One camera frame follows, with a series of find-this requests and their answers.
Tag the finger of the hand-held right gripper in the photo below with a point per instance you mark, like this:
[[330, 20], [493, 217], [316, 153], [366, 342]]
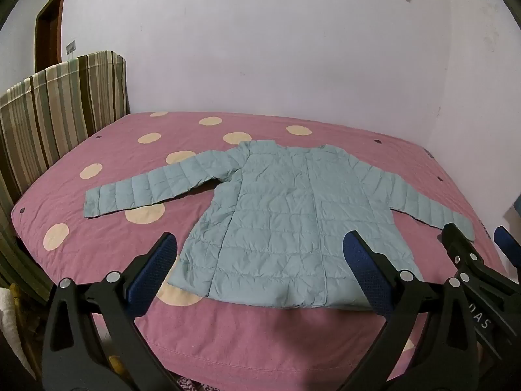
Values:
[[464, 248], [511, 242]]

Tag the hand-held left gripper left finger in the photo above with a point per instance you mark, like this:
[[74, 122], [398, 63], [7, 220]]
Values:
[[156, 269]]

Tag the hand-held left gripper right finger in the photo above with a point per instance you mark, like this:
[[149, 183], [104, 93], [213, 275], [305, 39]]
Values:
[[362, 269]]

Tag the light green quilted jacket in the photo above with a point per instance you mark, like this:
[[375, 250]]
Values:
[[276, 220]]

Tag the pink dotted bed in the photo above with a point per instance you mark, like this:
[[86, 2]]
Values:
[[285, 342]]

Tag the white towel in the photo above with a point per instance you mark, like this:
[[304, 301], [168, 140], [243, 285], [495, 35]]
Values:
[[8, 321]]

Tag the striped fabric headboard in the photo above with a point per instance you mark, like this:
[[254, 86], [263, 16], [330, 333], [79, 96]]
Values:
[[49, 106]]

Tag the brown wooden door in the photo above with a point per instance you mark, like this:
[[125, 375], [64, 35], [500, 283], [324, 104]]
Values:
[[49, 36]]

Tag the grey wall hook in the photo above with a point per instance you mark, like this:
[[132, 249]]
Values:
[[71, 47]]

